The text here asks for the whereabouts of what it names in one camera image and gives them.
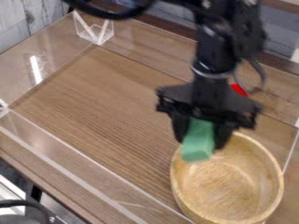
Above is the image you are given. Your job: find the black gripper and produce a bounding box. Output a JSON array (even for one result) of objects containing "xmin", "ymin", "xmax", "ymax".
[{"xmin": 156, "ymin": 77, "xmax": 261, "ymax": 150}]

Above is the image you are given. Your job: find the green rectangular block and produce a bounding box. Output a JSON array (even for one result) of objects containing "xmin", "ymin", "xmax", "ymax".
[{"xmin": 181, "ymin": 118, "xmax": 214, "ymax": 163}]

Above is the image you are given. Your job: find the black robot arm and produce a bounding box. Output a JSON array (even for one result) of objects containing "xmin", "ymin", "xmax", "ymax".
[{"xmin": 61, "ymin": 0, "xmax": 266, "ymax": 149}]

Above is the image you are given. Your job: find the brown wooden bowl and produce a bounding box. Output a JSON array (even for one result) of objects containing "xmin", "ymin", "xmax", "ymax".
[{"xmin": 169, "ymin": 132, "xmax": 284, "ymax": 224}]

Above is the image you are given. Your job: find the red plush strawberry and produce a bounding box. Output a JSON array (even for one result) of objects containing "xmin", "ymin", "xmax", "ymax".
[{"xmin": 229, "ymin": 83, "xmax": 248, "ymax": 97}]

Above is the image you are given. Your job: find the clear acrylic front panel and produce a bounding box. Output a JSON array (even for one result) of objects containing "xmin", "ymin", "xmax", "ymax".
[{"xmin": 0, "ymin": 101, "xmax": 192, "ymax": 224}]

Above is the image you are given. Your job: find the black table leg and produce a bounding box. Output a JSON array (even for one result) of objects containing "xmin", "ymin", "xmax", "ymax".
[{"xmin": 29, "ymin": 185, "xmax": 42, "ymax": 202}]

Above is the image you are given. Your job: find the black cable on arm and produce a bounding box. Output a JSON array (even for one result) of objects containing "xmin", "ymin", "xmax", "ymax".
[{"xmin": 232, "ymin": 56, "xmax": 268, "ymax": 95}]

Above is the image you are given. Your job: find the clear acrylic corner bracket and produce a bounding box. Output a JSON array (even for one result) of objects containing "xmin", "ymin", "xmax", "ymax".
[{"xmin": 72, "ymin": 11, "xmax": 114, "ymax": 46}]

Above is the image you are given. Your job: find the black cable bottom left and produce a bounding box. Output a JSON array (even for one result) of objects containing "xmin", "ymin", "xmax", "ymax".
[{"xmin": 0, "ymin": 199, "xmax": 50, "ymax": 224}]

